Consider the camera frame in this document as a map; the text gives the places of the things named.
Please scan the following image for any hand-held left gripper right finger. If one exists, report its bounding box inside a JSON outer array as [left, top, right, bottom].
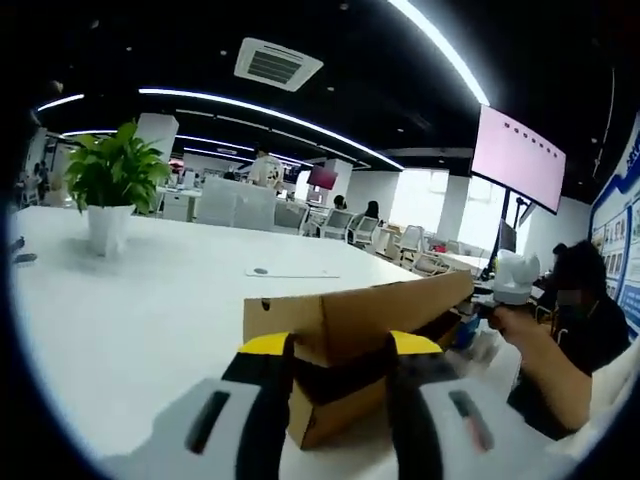
[[387, 329, 561, 480]]

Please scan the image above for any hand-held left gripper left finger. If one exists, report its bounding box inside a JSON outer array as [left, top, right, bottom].
[[102, 332, 296, 480]]

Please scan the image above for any brown cardboard shoe box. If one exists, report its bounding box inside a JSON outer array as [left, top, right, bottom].
[[243, 269, 475, 450]]

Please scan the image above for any person's right hand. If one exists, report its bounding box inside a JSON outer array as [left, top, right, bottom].
[[487, 303, 532, 350]]

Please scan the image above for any black screen stand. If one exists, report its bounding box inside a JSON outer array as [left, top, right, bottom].
[[497, 189, 534, 261]]

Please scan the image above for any large pale display screen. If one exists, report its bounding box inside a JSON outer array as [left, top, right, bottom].
[[469, 103, 568, 215]]

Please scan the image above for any row of white office chairs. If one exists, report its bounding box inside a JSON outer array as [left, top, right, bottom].
[[274, 202, 451, 274]]

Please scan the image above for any red monitor screen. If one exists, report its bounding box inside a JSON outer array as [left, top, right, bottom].
[[305, 165, 340, 190]]

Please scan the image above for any white desk partition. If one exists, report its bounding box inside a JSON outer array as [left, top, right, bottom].
[[197, 178, 277, 231]]

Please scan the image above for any long curved ceiling light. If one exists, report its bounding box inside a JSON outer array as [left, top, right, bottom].
[[387, 0, 491, 106]]

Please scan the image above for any green plant in white pot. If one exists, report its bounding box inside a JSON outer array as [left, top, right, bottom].
[[64, 119, 172, 257]]

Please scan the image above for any curved ceiling light strip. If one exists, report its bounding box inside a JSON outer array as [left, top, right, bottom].
[[138, 88, 404, 171]]

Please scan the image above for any white ceiling air vent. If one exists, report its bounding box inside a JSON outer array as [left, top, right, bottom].
[[233, 37, 325, 92]]

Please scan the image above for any blue wall display board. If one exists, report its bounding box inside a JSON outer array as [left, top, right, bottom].
[[589, 109, 640, 341]]

